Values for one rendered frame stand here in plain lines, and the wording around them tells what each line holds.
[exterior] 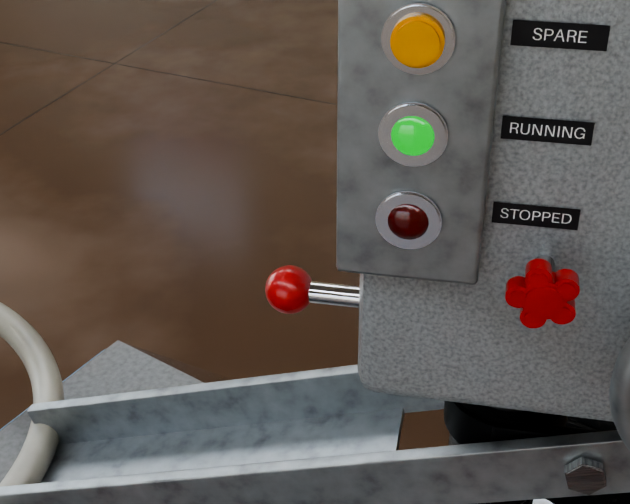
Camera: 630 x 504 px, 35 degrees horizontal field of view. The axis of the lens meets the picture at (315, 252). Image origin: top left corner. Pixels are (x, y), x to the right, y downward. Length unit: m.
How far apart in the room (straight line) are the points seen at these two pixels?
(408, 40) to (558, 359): 0.22
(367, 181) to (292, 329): 2.09
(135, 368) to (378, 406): 0.38
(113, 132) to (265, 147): 0.57
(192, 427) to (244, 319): 1.74
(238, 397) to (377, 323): 0.30
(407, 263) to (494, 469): 0.23
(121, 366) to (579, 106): 0.75
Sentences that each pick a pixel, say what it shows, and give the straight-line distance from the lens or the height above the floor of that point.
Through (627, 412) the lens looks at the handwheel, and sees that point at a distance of 0.57.
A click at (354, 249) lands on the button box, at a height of 1.28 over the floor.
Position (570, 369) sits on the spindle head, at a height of 1.20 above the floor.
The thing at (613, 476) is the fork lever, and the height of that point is 1.07.
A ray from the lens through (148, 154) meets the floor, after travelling 3.50.
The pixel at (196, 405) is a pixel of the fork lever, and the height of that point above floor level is 0.99.
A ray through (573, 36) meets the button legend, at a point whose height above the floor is 1.41.
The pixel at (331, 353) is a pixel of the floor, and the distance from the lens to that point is 2.53.
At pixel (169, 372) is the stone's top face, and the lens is 1.14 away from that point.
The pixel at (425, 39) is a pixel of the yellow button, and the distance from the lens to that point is 0.49.
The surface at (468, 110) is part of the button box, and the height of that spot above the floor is 1.37.
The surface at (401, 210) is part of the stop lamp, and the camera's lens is 0.53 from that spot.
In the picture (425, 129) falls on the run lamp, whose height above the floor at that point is 1.36.
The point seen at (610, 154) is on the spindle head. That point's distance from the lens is 0.54.
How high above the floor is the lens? 1.58
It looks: 33 degrees down
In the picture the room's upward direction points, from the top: straight up
